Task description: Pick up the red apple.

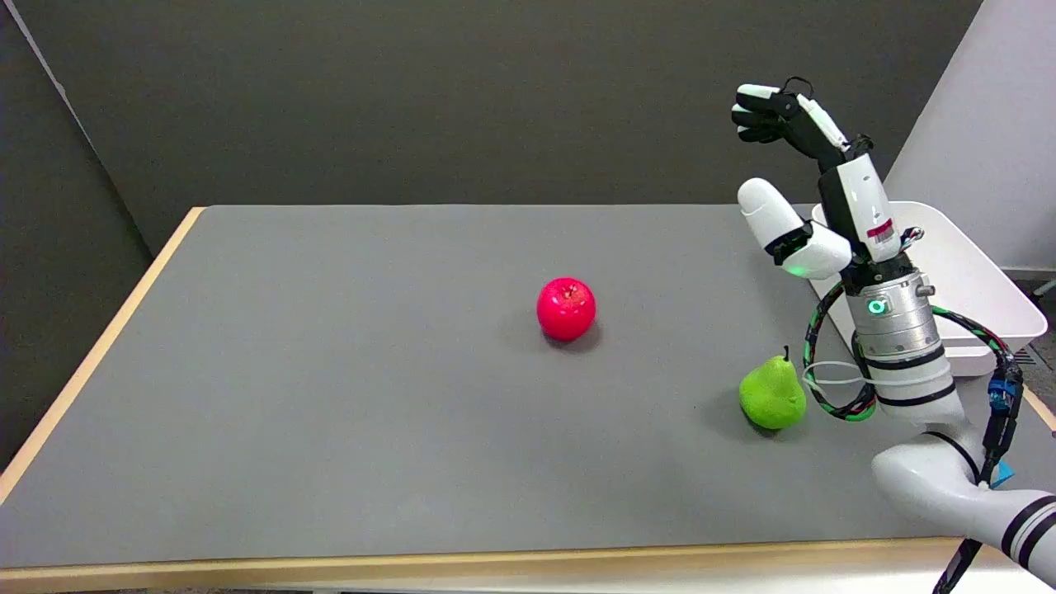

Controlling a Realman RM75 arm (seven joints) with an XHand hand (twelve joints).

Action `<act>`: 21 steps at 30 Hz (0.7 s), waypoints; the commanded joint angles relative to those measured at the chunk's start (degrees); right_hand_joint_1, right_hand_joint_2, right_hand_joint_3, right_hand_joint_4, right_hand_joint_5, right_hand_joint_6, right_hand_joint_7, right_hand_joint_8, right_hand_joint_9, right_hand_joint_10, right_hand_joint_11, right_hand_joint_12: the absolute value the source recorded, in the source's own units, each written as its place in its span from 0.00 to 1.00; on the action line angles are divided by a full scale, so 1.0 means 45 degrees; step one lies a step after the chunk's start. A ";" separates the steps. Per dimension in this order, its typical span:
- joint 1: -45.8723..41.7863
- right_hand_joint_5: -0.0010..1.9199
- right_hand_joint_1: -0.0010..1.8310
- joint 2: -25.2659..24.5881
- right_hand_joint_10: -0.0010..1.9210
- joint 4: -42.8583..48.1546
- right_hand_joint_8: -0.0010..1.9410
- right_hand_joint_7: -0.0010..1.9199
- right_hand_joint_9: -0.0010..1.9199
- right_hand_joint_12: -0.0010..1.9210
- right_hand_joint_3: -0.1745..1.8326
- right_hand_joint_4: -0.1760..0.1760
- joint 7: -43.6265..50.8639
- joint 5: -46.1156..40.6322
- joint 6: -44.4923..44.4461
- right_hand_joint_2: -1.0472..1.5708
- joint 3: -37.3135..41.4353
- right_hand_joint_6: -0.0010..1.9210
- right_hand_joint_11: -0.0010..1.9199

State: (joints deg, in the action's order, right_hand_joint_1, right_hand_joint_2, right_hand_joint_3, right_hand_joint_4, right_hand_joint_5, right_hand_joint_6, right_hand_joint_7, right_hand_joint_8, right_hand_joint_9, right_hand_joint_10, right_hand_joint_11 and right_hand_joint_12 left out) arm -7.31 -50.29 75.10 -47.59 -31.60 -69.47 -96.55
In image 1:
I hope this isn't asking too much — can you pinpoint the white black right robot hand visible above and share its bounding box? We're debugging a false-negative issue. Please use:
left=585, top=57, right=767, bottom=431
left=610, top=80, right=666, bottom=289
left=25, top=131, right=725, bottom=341
left=731, top=78, right=925, bottom=289

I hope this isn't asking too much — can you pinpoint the red apple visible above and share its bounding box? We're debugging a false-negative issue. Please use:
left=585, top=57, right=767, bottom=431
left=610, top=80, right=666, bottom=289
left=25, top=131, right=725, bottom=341
left=536, top=277, right=597, bottom=342

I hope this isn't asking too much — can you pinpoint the white plastic bin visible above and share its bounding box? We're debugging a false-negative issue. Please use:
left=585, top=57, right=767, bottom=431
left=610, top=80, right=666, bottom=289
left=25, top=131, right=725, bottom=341
left=808, top=200, right=1049, bottom=378

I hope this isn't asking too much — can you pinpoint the white partition panel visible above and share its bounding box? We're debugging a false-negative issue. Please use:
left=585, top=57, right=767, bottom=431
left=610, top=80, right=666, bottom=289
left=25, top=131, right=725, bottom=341
left=881, top=0, right=1056, bottom=273

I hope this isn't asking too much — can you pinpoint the green pear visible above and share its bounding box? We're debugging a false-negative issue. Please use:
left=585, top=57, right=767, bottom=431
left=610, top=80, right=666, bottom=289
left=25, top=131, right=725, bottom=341
left=738, top=346, right=808, bottom=431

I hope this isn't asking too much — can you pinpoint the grey table mat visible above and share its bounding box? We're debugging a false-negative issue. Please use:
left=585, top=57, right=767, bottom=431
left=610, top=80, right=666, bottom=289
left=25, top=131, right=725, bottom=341
left=0, top=204, right=1056, bottom=568

